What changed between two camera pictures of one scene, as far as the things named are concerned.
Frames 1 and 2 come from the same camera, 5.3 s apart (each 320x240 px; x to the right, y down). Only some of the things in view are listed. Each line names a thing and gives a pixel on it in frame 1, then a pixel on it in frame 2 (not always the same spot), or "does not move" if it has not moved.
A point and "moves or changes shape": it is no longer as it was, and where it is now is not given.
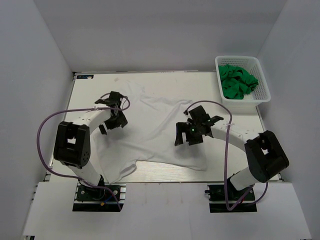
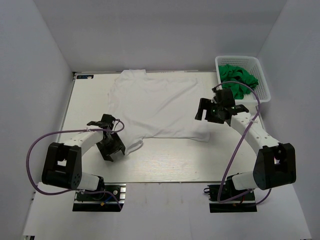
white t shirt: [149, 135] moves or changes shape
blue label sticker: [84, 76] does not move
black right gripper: [183, 127] to [206, 104]
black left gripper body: [116, 121] to [112, 145]
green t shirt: [236, 81] does not move
